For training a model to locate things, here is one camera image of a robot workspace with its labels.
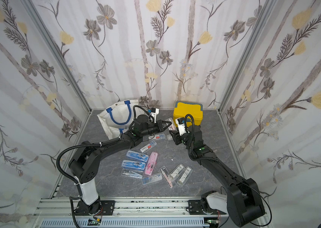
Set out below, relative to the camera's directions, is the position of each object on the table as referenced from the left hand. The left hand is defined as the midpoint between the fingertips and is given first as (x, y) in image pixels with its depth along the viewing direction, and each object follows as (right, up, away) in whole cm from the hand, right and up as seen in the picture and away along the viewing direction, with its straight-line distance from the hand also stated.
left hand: (173, 122), depth 79 cm
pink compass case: (-13, -26, +10) cm, 31 cm away
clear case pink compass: (-4, -32, +5) cm, 33 cm away
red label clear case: (-14, -15, +19) cm, 28 cm away
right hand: (+1, -3, +1) cm, 4 cm away
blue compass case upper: (-23, -22, +14) cm, 35 cm away
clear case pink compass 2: (-1, -2, +3) cm, 4 cm away
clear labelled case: (+2, -30, +5) cm, 31 cm away
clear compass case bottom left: (-24, -31, +7) cm, 40 cm away
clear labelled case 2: (+7, -33, +5) cm, 34 cm away
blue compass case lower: (-26, -27, +9) cm, 39 cm away
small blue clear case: (-9, -10, +23) cm, 27 cm away
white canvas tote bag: (-39, +2, +20) cm, 44 cm away
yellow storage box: (+9, +10, +25) cm, 28 cm away
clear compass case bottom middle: (-13, -34, +5) cm, 36 cm away
